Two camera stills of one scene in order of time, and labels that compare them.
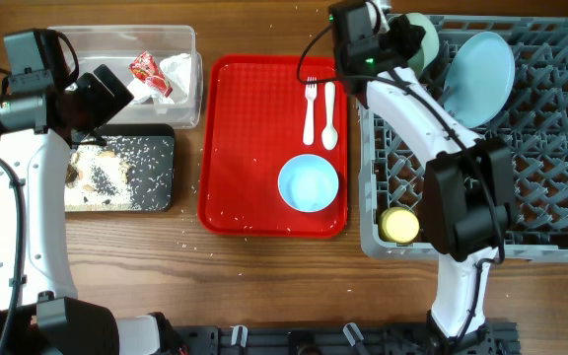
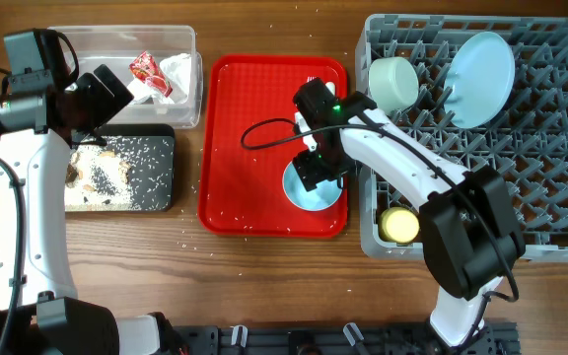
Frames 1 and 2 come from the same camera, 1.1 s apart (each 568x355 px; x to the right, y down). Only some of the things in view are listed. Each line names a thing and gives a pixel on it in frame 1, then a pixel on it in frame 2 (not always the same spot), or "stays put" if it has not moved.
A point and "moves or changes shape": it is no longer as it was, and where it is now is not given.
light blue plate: x=478 y=79 stays put
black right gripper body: x=391 y=47 -> x=323 y=168
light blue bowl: x=308 y=182 stays put
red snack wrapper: x=145 y=70 stays put
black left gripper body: x=97 y=103 stays put
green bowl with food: x=428 y=48 moves or changes shape
